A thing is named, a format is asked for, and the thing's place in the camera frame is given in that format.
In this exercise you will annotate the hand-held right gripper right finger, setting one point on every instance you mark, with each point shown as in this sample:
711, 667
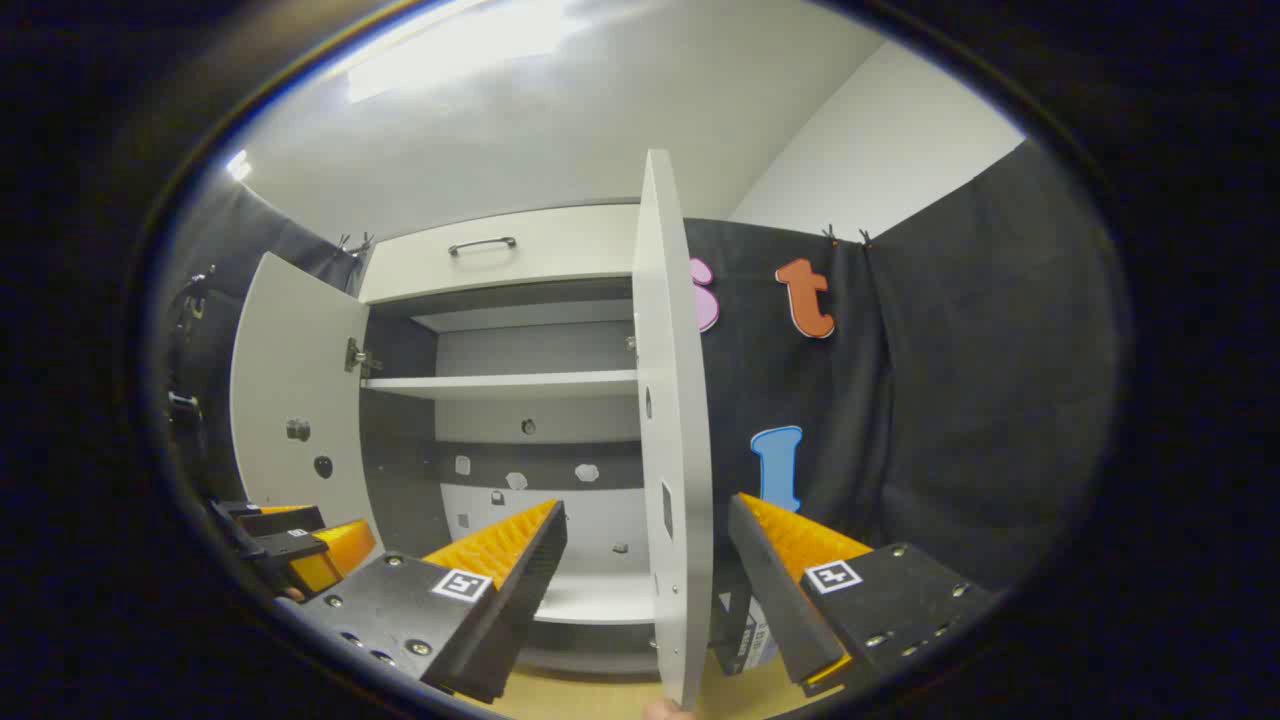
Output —
780, 600

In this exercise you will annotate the black backdrop cloth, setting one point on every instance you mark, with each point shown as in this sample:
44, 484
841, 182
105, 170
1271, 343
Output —
950, 400

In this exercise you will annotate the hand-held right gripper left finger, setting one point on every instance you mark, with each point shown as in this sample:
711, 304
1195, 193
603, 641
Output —
520, 600

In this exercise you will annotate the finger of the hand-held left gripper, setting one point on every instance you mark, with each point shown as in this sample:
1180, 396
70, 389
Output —
285, 521
335, 555

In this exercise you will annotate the white cabinet drawer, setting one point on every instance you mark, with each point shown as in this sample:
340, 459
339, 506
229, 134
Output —
560, 250

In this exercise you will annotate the white cabinet door camera sticker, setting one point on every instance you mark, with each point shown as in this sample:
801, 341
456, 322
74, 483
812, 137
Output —
295, 370

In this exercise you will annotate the white cabinet door cat sticker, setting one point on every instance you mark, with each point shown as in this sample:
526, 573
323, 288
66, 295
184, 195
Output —
675, 400

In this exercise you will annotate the white cabinet shelf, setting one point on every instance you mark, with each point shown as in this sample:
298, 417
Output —
500, 384
600, 598

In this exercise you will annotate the white and grey cabinet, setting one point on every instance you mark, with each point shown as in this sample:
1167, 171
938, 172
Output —
540, 350

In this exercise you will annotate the ceiling light panel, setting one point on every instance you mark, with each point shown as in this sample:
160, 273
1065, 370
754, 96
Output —
460, 45

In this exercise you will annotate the black and white printed box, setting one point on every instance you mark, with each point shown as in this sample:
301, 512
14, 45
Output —
758, 635

